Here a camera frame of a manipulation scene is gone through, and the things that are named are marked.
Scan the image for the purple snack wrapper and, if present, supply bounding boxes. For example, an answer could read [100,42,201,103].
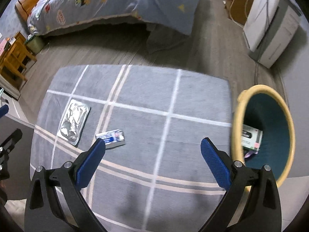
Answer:
[244,149,258,159]

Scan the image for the small green trash bin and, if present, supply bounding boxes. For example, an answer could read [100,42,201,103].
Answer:
[25,35,46,55]

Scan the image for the yellow rimmed teal trash bin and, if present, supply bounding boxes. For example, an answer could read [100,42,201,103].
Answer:
[230,84,296,187]

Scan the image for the wooden chair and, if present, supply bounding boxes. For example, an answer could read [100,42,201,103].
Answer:
[1,32,37,90]

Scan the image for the silver foil blister pack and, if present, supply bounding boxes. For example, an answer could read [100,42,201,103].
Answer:
[57,99,91,146]

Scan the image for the small blue white packet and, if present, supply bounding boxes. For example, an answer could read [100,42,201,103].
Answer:
[95,129,125,149]

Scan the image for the grey checked floor mat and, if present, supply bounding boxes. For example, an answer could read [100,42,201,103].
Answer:
[30,65,232,231]

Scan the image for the grey bed sheet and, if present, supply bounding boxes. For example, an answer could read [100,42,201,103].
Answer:
[44,16,189,54]

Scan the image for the white air purifier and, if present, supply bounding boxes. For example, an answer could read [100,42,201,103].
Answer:
[243,0,302,69]

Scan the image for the blue cartoon duvet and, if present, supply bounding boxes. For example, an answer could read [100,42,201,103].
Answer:
[27,0,199,35]

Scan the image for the wooden tv cabinet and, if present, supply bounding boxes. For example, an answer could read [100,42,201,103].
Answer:
[225,0,253,26]

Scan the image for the white cable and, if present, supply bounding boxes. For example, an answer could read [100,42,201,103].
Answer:
[228,0,269,28]

